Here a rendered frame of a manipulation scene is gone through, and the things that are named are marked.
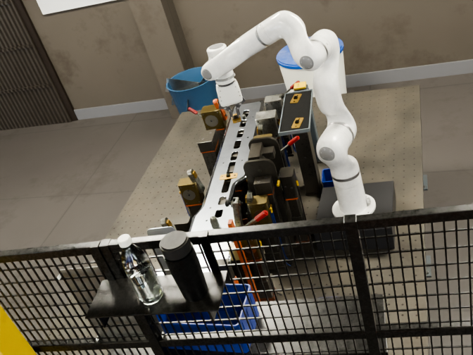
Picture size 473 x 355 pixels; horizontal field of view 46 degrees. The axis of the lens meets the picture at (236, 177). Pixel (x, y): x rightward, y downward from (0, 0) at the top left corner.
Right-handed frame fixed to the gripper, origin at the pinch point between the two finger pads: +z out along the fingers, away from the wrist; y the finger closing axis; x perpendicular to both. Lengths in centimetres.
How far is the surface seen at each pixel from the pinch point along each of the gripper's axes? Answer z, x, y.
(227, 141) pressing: 27.0, -27.0, 6.9
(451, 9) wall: 63, -201, -193
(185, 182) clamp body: 23.5, 5.7, 30.2
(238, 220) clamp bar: 15, 56, 10
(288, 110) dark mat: 10.9, -9.8, -24.6
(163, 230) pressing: -3, 75, 34
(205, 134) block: 24.0, -35.0, 17.3
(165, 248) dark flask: -31, 121, 25
